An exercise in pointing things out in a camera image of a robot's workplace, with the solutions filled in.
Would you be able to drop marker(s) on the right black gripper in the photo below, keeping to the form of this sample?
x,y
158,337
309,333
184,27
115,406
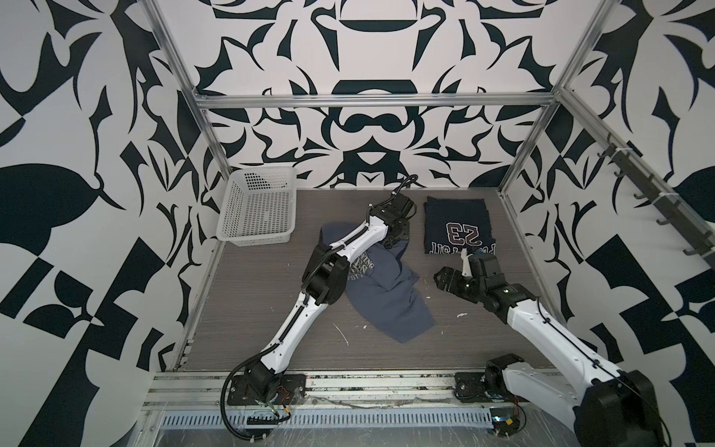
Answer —
x,y
455,275

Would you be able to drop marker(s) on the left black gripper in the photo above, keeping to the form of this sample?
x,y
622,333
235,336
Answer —
x,y
405,233

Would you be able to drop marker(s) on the navy tank top red trim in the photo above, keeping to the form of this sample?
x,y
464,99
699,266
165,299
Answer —
x,y
454,225

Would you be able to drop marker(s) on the grey blue printed tank top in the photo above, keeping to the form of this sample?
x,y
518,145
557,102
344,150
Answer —
x,y
382,289

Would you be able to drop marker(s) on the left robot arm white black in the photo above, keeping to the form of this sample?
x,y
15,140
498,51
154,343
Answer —
x,y
323,283

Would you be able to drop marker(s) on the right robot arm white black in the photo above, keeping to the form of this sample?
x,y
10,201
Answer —
x,y
602,404

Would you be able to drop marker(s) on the white plastic laundry basket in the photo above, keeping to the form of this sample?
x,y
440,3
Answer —
x,y
259,207

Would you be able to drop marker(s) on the small green circuit board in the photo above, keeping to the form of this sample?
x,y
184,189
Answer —
x,y
507,422

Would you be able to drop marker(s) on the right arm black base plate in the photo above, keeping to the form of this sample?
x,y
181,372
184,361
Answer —
x,y
472,387

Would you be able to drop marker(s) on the white slotted cable duct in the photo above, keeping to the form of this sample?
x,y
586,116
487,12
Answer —
x,y
479,418

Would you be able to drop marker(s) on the black wall hook rack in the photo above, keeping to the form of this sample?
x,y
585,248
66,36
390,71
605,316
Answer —
x,y
654,191

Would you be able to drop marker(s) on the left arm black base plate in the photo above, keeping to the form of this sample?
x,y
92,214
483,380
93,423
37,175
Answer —
x,y
282,390

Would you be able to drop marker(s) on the aluminium frame enclosure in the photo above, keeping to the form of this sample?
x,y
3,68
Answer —
x,y
501,95

